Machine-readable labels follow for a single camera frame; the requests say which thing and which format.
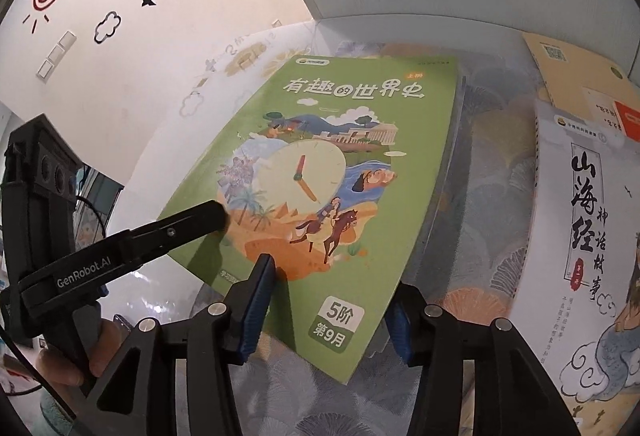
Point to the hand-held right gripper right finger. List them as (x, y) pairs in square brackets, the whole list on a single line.
[(402, 331)]

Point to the green clock picture book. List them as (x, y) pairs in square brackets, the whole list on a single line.
[(325, 140)]

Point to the white mermaid picture book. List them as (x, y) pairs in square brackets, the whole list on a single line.
[(565, 226)]

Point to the cloud outline wall sticker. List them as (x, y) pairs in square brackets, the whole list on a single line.
[(107, 26)]

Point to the white wall switch panels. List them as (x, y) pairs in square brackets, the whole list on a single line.
[(55, 55)]

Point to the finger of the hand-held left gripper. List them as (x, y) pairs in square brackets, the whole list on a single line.
[(195, 221)]

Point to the fan-patterned grey blanket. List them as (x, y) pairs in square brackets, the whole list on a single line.
[(480, 196)]

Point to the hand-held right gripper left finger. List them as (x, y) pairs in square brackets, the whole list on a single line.
[(255, 306)]

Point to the tan cover book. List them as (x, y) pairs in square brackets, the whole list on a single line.
[(565, 75)]

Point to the person's left hand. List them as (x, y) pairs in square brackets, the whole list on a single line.
[(107, 336)]

